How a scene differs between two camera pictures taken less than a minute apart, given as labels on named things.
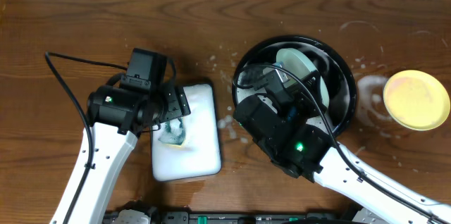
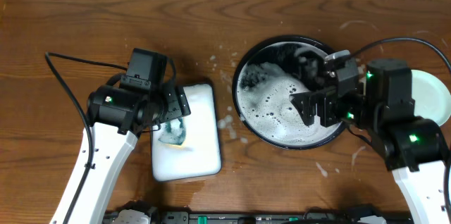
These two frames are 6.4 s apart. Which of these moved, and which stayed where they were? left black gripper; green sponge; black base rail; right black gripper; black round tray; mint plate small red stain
Moved: mint plate small red stain; right black gripper
Stayed: black base rail; left black gripper; black round tray; green sponge
